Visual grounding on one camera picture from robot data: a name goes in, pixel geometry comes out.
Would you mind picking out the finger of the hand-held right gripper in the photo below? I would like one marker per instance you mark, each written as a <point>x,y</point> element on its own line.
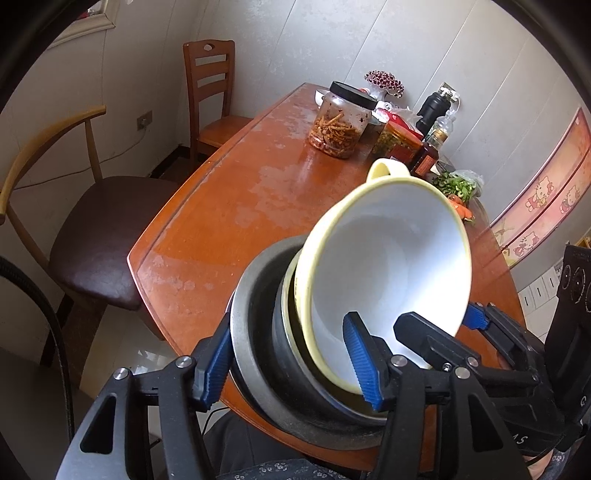
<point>478,316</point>
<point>427,341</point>

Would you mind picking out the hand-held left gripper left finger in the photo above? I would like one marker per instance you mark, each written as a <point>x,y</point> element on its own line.
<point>217,369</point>

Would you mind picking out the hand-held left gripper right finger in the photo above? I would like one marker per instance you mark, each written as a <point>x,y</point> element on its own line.
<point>364,364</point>

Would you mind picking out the large steel basin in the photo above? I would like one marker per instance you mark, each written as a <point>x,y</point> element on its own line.
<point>249,332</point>

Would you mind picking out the medium steel bowl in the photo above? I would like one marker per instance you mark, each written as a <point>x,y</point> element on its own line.
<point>286,341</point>

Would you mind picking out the white bowl with yellow rim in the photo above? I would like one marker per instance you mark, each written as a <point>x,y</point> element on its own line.
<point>383,258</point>

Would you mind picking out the white storage cabinet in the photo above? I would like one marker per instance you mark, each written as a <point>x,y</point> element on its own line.
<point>538,295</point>

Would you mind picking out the carrot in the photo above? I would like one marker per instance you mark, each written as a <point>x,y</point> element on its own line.
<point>461,210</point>

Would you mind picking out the person's dark floral clothing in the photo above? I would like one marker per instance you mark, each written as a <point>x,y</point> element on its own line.
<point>277,466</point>

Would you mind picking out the green leafy vegetables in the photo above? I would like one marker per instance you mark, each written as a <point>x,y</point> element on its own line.
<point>455,187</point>

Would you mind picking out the pink cartoon door curtain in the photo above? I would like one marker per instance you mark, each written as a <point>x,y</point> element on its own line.
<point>545,198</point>

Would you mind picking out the plastic bag of greens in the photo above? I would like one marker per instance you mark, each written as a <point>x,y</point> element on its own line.
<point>473,177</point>

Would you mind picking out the dark sauce bottle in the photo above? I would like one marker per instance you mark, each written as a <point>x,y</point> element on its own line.
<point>425,159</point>

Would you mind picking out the curved-back chair with dark seat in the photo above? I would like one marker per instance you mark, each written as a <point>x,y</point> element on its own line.
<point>101,244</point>

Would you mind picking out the red-label sauce jar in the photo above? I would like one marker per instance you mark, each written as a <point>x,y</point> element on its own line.
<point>397,138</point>

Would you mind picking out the clear plastic bottle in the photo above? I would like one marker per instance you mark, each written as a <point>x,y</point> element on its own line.
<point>445,121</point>

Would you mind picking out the black thermos flask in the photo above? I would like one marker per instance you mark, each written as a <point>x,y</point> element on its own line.
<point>429,108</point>

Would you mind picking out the red package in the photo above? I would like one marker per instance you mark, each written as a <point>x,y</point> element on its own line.
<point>392,117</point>

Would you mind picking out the white plug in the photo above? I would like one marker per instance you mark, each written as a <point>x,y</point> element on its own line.
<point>456,98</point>

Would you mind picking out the clear jar with black lid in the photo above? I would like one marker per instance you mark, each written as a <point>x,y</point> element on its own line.
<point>337,124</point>

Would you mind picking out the dried flower bouquet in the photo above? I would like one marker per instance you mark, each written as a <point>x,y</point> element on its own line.
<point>385,83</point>

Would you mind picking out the wooden slat-back chair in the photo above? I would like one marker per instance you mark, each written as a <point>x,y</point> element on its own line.
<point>207,69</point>

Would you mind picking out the wall power outlet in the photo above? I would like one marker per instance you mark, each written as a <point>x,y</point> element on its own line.
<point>444,87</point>

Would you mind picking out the low wall socket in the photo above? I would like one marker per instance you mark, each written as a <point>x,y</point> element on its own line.
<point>144,120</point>

